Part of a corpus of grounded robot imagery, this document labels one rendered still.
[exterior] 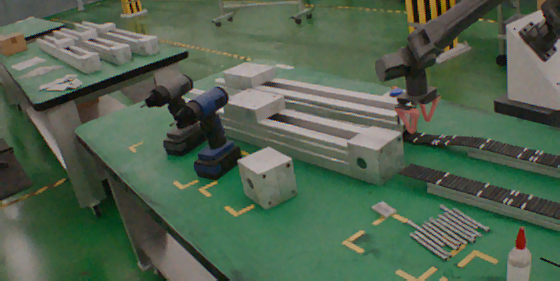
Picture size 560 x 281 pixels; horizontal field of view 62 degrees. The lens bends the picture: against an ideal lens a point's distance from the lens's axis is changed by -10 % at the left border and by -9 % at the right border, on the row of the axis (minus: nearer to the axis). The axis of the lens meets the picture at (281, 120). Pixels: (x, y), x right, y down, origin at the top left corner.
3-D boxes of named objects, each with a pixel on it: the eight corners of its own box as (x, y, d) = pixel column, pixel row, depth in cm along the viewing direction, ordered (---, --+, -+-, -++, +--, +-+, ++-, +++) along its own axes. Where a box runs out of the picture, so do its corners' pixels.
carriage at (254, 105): (287, 117, 151) (283, 95, 148) (259, 131, 144) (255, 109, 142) (253, 108, 162) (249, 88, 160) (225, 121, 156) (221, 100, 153)
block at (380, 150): (410, 163, 124) (407, 128, 121) (380, 186, 117) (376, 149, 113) (381, 155, 131) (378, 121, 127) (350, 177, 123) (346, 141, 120)
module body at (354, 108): (417, 130, 140) (414, 102, 137) (396, 145, 134) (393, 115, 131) (239, 92, 198) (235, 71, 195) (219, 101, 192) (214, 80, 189)
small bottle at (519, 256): (513, 294, 77) (518, 237, 73) (502, 281, 80) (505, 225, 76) (532, 287, 77) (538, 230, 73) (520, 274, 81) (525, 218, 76)
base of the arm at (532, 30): (555, 52, 142) (528, 23, 144) (572, 36, 135) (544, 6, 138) (544, 63, 137) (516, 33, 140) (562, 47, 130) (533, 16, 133)
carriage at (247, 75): (278, 84, 180) (274, 66, 177) (254, 95, 173) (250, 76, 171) (249, 79, 191) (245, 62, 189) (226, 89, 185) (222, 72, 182)
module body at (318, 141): (376, 159, 129) (372, 129, 126) (350, 177, 123) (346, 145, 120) (200, 110, 187) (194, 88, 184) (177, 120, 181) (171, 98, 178)
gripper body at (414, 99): (396, 103, 129) (393, 76, 127) (418, 90, 135) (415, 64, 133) (417, 107, 125) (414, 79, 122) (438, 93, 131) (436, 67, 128)
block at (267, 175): (306, 190, 121) (300, 154, 118) (266, 210, 116) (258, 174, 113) (284, 176, 130) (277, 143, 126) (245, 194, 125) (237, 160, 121)
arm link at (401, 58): (439, 56, 117) (423, 27, 120) (395, 67, 114) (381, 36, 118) (424, 81, 127) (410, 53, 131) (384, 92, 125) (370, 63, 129)
